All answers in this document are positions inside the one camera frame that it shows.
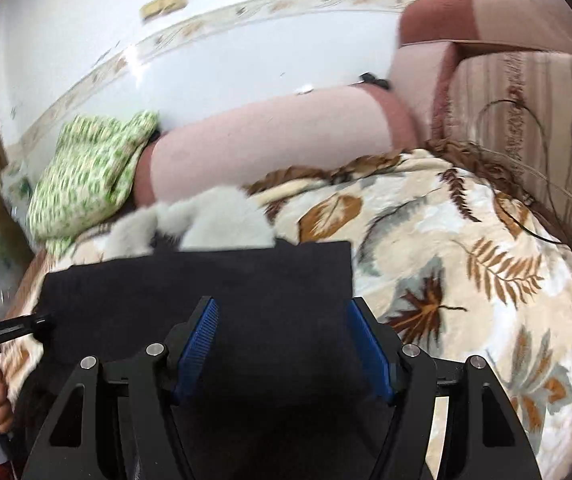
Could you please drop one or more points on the black coat with fur trim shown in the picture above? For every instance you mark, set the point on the black coat with fur trim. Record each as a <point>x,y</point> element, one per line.
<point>215,290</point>

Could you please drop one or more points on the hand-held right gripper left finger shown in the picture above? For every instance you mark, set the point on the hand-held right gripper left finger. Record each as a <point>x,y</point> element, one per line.
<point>196,355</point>

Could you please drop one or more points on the green patterned pillow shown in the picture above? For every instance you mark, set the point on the green patterned pillow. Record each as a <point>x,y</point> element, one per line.
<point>90,175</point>

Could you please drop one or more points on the leaf printed blanket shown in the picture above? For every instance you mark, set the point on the leaf printed blanket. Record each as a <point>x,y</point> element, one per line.
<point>426,245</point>

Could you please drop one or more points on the striped swirl pattern cushion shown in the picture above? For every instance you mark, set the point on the striped swirl pattern cushion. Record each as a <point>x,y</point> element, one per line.
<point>516,120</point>

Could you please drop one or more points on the small black object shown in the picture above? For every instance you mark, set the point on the small black object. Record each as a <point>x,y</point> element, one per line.
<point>373,80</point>

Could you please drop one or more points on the gold framed wall picture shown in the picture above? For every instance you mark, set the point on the gold framed wall picture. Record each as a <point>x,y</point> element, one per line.
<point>163,3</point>

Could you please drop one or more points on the small white object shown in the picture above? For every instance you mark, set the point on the small white object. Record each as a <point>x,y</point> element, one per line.
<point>304,90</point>

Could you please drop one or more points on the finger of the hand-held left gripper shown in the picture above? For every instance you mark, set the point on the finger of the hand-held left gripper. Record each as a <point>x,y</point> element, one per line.
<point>18,330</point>

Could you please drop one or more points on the pink sofa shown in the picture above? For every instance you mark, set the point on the pink sofa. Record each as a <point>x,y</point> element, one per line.
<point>276,135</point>

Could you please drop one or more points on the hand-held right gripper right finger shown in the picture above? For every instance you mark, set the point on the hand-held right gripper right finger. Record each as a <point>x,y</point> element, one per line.
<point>372,357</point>

